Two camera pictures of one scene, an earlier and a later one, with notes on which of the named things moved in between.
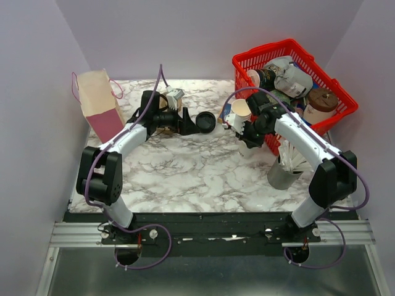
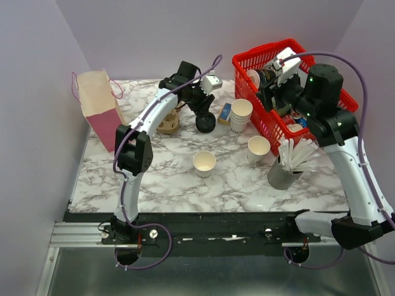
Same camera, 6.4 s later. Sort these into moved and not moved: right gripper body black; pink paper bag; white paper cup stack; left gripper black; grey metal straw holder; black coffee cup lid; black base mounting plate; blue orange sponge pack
Moved: right gripper body black; left gripper black
Not moved: black coffee cup lid; white paper cup stack; pink paper bag; grey metal straw holder; blue orange sponge pack; black base mounting plate
